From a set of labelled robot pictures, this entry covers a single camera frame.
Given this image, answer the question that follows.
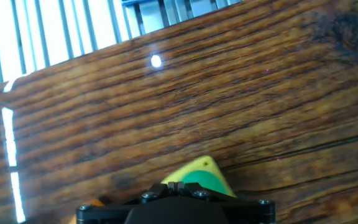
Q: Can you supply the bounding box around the yellow box green button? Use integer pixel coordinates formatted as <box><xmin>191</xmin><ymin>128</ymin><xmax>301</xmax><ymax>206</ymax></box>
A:
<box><xmin>160</xmin><ymin>155</ymin><xmax>237</xmax><ymax>198</ymax></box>

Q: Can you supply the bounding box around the gold and blue tissue box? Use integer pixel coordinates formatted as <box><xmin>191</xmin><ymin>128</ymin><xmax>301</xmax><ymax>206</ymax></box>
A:
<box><xmin>121</xmin><ymin>0</ymin><xmax>164</xmax><ymax>7</ymax></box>

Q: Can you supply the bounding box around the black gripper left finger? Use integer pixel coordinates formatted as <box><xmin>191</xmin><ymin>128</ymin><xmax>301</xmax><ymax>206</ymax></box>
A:
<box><xmin>76</xmin><ymin>182</ymin><xmax>177</xmax><ymax>224</ymax></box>

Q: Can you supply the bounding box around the dark wooden board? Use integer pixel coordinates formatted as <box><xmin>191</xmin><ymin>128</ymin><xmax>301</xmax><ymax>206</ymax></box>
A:
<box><xmin>0</xmin><ymin>0</ymin><xmax>358</xmax><ymax>224</ymax></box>

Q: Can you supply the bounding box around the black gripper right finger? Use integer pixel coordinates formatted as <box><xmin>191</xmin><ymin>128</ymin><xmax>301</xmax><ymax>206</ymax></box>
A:
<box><xmin>176</xmin><ymin>182</ymin><xmax>276</xmax><ymax>224</ymax></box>

